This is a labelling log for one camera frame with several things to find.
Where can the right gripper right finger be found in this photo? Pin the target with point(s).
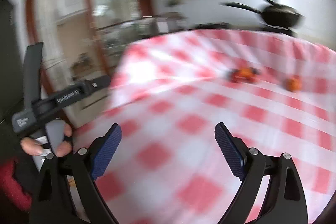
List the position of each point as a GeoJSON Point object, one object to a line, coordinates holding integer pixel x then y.
{"type": "Point", "coordinates": [284, 201]}

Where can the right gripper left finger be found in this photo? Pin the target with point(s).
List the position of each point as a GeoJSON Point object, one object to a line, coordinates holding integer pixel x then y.
{"type": "Point", "coordinates": [52, 200]}

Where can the person left hand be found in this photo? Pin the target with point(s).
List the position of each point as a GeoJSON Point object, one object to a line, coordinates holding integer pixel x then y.
{"type": "Point", "coordinates": [33, 148]}

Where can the large orange mandarin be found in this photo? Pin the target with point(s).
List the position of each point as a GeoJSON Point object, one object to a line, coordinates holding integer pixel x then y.
{"type": "Point", "coordinates": [293, 84]}

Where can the red white checkered tablecloth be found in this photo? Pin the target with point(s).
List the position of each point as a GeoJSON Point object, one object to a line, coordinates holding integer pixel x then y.
{"type": "Point", "coordinates": [170, 92]}

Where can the wooden glass sliding door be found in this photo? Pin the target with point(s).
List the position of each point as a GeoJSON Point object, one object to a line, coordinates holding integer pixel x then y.
{"type": "Point", "coordinates": [86, 29]}

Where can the small orange fruit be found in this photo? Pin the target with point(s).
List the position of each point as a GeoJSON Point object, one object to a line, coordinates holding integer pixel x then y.
{"type": "Point", "coordinates": [245, 73]}

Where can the black frying pan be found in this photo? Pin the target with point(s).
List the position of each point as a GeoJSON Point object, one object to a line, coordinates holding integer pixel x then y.
{"type": "Point", "coordinates": [275, 14]}

